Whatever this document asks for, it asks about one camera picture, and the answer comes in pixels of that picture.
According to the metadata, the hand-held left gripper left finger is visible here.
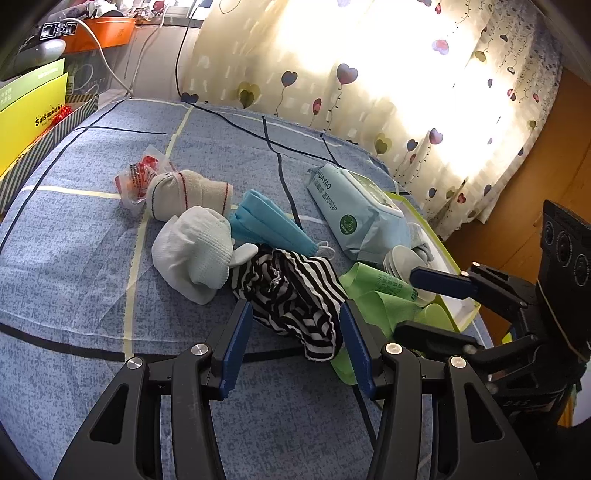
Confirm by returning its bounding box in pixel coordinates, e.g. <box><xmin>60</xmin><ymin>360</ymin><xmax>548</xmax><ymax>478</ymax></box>
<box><xmin>53</xmin><ymin>299</ymin><xmax>254</xmax><ymax>480</ymax></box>

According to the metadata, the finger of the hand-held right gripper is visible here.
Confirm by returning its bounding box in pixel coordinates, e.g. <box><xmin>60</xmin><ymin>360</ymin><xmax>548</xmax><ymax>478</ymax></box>
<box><xmin>392</xmin><ymin>320</ymin><xmax>541</xmax><ymax>376</ymax></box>
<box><xmin>409</xmin><ymin>262</ymin><xmax>529</xmax><ymax>319</ymax></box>

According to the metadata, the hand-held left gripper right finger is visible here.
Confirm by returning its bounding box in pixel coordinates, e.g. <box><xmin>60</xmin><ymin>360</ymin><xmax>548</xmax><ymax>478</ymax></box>
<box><xmin>339</xmin><ymin>299</ymin><xmax>541</xmax><ymax>480</ymax></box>

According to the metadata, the lime green tray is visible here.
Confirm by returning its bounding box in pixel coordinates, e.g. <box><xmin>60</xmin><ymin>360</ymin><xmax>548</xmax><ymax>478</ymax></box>
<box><xmin>385</xmin><ymin>190</ymin><xmax>482</xmax><ymax>334</ymax></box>

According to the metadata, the blue face mask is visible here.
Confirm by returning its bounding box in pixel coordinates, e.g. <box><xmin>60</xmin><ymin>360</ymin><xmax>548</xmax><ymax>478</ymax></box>
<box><xmin>229</xmin><ymin>189</ymin><xmax>338</xmax><ymax>259</ymax></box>

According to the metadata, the grey cloth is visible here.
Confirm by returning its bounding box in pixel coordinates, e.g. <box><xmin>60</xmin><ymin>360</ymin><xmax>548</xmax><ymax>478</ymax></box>
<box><xmin>409</xmin><ymin>224</ymin><xmax>435</xmax><ymax>265</ymax></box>

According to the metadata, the black white striped cloth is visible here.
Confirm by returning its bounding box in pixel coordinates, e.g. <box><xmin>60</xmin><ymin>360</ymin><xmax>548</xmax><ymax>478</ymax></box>
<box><xmin>231</xmin><ymin>244</ymin><xmax>349</xmax><ymax>363</ymax></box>

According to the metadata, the white sock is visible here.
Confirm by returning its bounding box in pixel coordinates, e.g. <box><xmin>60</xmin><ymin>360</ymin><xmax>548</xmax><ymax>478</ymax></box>
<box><xmin>151</xmin><ymin>206</ymin><xmax>259</xmax><ymax>305</ymax></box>

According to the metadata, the light blue wet wipes pack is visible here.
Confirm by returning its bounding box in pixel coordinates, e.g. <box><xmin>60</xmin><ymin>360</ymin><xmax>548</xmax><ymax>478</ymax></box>
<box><xmin>305</xmin><ymin>164</ymin><xmax>411</xmax><ymax>264</ymax></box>

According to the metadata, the rolled beige red-striped sock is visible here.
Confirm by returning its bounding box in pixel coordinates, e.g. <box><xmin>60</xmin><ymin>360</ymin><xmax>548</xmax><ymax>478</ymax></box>
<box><xmin>147</xmin><ymin>169</ymin><xmax>232</xmax><ymax>223</ymax></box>

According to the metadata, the wooden wardrobe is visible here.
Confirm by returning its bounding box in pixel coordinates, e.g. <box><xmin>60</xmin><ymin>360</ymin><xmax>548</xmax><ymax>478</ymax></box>
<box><xmin>443</xmin><ymin>60</ymin><xmax>591</xmax><ymax>342</ymax></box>

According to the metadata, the red snack packet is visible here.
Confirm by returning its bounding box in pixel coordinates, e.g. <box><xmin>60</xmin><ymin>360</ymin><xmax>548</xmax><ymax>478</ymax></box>
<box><xmin>115</xmin><ymin>145</ymin><xmax>178</xmax><ymax>213</ymax></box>

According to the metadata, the heart print curtain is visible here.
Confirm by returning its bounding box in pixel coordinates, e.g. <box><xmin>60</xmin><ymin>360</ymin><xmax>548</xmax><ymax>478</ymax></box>
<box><xmin>182</xmin><ymin>0</ymin><xmax>566</xmax><ymax>241</ymax></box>

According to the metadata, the striped cardboard box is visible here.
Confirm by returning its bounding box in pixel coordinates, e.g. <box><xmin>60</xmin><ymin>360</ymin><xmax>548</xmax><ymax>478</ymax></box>
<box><xmin>0</xmin><ymin>95</ymin><xmax>100</xmax><ymax>214</ymax></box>

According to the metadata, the red tinsel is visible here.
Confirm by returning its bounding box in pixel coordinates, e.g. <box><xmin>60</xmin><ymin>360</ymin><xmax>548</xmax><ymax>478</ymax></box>
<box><xmin>47</xmin><ymin>105</ymin><xmax>73</xmax><ymax>136</ymax></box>

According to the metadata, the yellow box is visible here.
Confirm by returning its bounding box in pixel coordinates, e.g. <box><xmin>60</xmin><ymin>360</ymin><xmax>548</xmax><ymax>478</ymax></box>
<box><xmin>0</xmin><ymin>71</ymin><xmax>70</xmax><ymax>178</ymax></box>

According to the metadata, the green box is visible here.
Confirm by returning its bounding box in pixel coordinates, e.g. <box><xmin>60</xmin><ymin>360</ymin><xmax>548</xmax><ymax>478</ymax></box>
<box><xmin>0</xmin><ymin>58</ymin><xmax>65</xmax><ymax>112</ymax></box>

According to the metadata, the orange shelf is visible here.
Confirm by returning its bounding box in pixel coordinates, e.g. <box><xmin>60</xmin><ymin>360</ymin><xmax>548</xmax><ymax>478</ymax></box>
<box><xmin>65</xmin><ymin>16</ymin><xmax>137</xmax><ymax>56</ymax></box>

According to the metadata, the grey rounded device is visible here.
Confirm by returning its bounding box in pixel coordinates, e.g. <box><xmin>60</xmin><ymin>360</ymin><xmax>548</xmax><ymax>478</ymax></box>
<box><xmin>9</xmin><ymin>39</ymin><xmax>68</xmax><ymax>71</ymax></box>

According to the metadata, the power strip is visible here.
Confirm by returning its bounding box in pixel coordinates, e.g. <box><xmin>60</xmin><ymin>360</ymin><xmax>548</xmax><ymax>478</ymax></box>
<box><xmin>39</xmin><ymin>21</ymin><xmax>79</xmax><ymax>41</ymax></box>

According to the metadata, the black cable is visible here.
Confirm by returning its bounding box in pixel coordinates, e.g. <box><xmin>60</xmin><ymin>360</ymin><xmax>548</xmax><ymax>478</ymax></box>
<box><xmin>174</xmin><ymin>23</ymin><xmax>278</xmax><ymax>148</ymax></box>

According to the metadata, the thin white cable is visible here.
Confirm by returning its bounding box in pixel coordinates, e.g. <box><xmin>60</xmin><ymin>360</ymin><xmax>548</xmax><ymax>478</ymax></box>
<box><xmin>124</xmin><ymin>18</ymin><xmax>164</xmax><ymax>90</ymax></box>

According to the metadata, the thick white cable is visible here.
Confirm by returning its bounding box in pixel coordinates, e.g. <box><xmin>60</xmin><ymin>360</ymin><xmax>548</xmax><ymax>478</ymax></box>
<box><xmin>69</xmin><ymin>17</ymin><xmax>134</xmax><ymax>100</ymax></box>

